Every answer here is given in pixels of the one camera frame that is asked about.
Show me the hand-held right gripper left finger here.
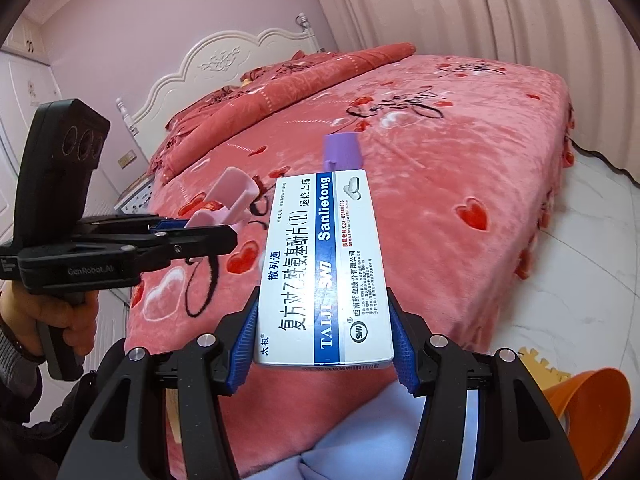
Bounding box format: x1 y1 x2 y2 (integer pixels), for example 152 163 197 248
60 295 261 480

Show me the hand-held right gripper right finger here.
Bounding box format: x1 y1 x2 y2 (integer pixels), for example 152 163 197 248
386 287 586 480

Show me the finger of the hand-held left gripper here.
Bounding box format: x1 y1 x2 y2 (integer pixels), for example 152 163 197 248
125 224 238 275
75 213 201 235

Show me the pink plastic container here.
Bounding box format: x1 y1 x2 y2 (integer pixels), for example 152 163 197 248
187 170 261 228

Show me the long white medicine box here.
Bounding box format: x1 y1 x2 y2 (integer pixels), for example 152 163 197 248
252 169 396 372

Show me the orange plastic bin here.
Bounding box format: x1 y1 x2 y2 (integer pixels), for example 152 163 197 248
540 367 633 480

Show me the person's left forearm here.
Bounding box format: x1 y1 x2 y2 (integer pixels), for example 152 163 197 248
0 325 61 411

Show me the person's left hand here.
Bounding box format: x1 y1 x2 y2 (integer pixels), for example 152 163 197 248
0 284 48 361

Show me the white nightstand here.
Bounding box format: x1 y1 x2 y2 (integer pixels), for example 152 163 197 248
114 172 156 216

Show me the white wardrobe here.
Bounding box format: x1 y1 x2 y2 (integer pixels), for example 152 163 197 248
0 15 126 311

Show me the person's light blue clothing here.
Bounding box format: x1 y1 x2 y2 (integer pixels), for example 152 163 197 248
297 375 453 480

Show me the red printed pillow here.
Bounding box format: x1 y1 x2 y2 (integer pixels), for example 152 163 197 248
167 86 238 130
240 61 311 86

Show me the yellow foam puzzle mat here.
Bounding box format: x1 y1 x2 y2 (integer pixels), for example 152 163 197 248
517 345 573 392

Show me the folded red quilt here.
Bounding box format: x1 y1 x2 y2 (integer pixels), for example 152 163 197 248
152 42 417 183

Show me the purple plastic cup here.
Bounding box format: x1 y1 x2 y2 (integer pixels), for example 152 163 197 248
322 132 363 171

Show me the white carved headboard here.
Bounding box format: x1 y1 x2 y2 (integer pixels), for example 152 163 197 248
116 30 321 133

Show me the person's dark clothing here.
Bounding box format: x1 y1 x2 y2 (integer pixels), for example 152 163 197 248
0 340 128 480

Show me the beige curtain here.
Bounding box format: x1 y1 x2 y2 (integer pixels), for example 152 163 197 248
300 0 640 186

